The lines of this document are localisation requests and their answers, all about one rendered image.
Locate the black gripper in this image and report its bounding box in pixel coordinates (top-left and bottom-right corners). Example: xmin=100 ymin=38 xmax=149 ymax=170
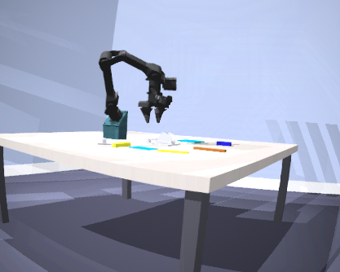
xmin=138 ymin=90 xmax=169 ymax=123

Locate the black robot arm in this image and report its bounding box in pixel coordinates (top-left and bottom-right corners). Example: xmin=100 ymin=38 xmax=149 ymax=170
xmin=98 ymin=50 xmax=177 ymax=121

